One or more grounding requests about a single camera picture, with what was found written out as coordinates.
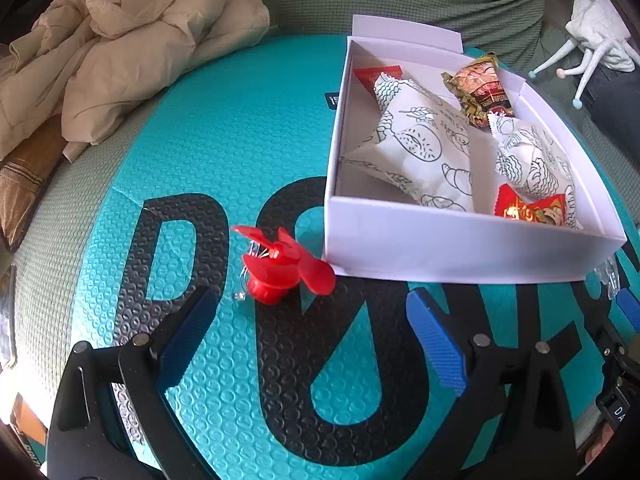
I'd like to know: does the white cardboard box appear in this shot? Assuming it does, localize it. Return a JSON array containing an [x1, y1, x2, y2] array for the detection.
[[322, 14, 627, 283]]

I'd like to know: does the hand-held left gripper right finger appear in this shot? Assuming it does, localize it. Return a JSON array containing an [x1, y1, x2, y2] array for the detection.
[[406, 289, 576, 480]]

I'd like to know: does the red and gold snack packet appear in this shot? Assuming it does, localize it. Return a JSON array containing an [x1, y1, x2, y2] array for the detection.
[[494, 183, 568, 226]]

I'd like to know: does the clear plastic clip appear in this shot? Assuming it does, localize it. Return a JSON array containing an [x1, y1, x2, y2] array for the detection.
[[595, 255, 621, 301]]

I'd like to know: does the brown striped pillow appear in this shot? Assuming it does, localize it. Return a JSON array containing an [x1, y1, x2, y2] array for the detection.
[[0, 112, 68, 253]]

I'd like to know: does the small white bread packet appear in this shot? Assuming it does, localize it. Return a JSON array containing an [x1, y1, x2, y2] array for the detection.
[[487, 112, 583, 231]]

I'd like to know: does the large white bread packet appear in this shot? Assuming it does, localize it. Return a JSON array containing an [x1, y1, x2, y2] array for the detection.
[[340, 72, 475, 213]]

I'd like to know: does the green and red snack packet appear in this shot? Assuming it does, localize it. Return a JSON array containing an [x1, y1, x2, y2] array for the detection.
[[441, 51, 516, 131]]

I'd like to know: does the beige padded jacket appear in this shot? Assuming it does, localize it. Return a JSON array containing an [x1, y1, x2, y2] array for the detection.
[[0, 0, 273, 163]]

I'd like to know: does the white long-legged plush toy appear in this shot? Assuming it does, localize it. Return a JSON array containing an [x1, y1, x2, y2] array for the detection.
[[529, 0, 636, 108]]

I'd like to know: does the teal mat with black letters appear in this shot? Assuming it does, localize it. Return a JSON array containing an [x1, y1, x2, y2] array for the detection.
[[70, 35, 640, 480]]

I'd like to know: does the black phone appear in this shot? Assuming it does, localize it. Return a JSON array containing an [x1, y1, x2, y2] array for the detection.
[[0, 265, 18, 368]]

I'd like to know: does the red hair claw clip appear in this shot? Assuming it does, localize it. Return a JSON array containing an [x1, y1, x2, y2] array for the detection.
[[231, 225, 337, 307]]

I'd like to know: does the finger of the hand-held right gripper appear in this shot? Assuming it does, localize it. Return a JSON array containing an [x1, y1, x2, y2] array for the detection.
[[602, 287, 640, 361]]

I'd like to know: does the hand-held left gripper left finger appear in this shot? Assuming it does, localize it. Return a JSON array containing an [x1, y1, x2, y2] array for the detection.
[[45, 286, 221, 480]]

